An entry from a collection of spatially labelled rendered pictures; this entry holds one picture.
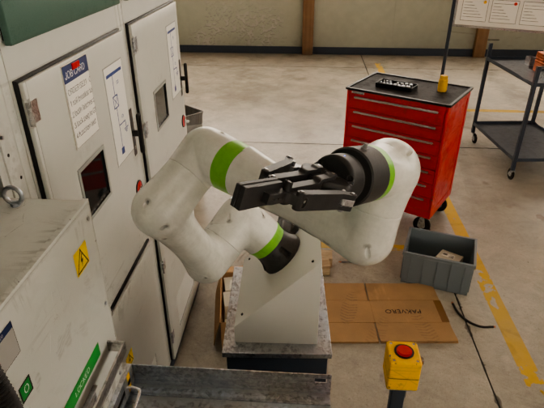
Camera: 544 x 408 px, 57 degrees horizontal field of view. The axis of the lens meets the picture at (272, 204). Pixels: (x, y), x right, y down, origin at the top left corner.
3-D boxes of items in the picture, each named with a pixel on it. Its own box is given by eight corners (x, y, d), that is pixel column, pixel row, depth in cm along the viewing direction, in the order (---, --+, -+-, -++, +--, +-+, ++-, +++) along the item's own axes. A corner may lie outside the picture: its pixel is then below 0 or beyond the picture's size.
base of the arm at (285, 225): (275, 228, 176) (264, 218, 174) (306, 208, 168) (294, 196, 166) (262, 281, 155) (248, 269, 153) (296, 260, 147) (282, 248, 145)
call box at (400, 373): (412, 368, 136) (417, 340, 131) (417, 392, 129) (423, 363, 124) (382, 367, 136) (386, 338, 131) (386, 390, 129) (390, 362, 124)
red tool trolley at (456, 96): (336, 210, 374) (346, 72, 324) (363, 185, 408) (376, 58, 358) (427, 239, 339) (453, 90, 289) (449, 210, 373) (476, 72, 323)
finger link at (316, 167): (325, 167, 70) (318, 163, 71) (274, 173, 62) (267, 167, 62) (316, 192, 72) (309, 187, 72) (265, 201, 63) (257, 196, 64)
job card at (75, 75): (100, 129, 139) (87, 53, 129) (78, 150, 126) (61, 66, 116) (98, 129, 139) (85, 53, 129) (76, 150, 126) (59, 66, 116)
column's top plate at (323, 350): (234, 270, 186) (234, 266, 185) (321, 271, 186) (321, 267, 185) (222, 358, 148) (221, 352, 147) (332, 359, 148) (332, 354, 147)
